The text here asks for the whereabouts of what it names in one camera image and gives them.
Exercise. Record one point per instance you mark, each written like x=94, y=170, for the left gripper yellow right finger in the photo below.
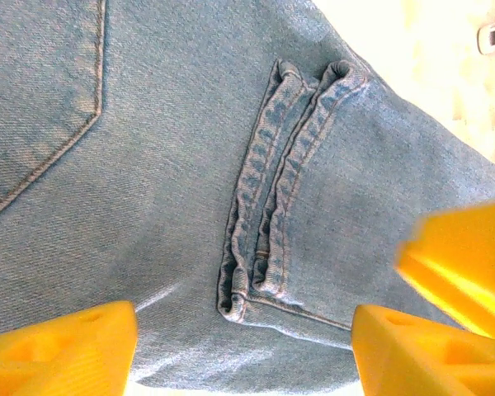
x=429, y=363

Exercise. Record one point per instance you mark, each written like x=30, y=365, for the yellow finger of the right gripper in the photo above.
x=470, y=264

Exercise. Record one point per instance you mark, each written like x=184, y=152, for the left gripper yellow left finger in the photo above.
x=57, y=354

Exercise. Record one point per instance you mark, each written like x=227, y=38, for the light blue denim jeans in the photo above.
x=169, y=165

